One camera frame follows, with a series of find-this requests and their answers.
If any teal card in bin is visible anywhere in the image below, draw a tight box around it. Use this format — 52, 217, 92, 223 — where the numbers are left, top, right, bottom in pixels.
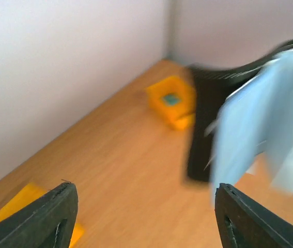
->
162, 93, 181, 106

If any card holder with clear sleeves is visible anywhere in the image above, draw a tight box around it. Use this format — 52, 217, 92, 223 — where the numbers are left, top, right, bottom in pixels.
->
187, 39, 293, 194

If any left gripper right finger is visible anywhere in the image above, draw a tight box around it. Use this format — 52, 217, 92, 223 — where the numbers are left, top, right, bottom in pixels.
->
215, 183, 293, 248

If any yellow bin right of trio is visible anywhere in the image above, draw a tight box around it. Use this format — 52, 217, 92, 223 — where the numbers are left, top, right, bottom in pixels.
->
0, 181, 85, 248

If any yellow bin far right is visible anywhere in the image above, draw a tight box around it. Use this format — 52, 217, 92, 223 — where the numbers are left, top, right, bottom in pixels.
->
145, 75, 196, 130

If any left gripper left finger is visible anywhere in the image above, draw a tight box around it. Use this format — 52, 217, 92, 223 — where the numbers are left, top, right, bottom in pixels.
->
0, 182, 79, 248

